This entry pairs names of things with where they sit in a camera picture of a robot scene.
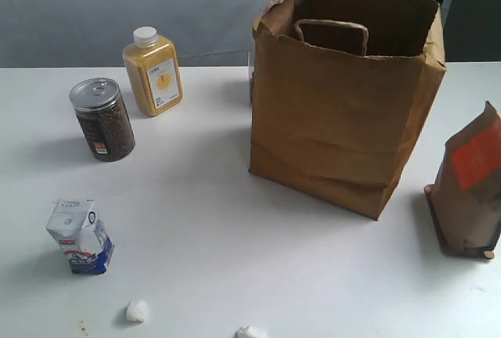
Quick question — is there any brown paper shopping bag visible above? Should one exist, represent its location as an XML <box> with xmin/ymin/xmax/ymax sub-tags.
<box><xmin>250</xmin><ymin>0</ymin><xmax>446</xmax><ymax>220</ymax></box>

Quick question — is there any white blue milk carton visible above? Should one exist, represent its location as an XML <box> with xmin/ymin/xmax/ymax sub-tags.
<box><xmin>46</xmin><ymin>199</ymin><xmax>114</xmax><ymax>275</ymax></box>

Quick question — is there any yellow grain bottle white cap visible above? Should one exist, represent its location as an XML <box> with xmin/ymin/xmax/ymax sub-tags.
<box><xmin>122</xmin><ymin>27</ymin><xmax>183</xmax><ymax>117</ymax></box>

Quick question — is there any clear jar of brown grains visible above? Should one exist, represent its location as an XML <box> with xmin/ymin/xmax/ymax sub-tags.
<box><xmin>69</xmin><ymin>77</ymin><xmax>135</xmax><ymax>162</ymax></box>

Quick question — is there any white crumpled paper at edge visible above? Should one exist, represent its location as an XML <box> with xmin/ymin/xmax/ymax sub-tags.
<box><xmin>235</xmin><ymin>325</ymin><xmax>269</xmax><ymax>338</ymax></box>

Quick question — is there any white crumpled paper ball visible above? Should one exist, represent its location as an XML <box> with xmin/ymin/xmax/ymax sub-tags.
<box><xmin>124</xmin><ymin>299</ymin><xmax>149</xmax><ymax>323</ymax></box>

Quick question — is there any brown kraft pouch red label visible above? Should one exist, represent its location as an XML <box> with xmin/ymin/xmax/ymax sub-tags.
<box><xmin>424</xmin><ymin>102</ymin><xmax>500</xmax><ymax>261</ymax></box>

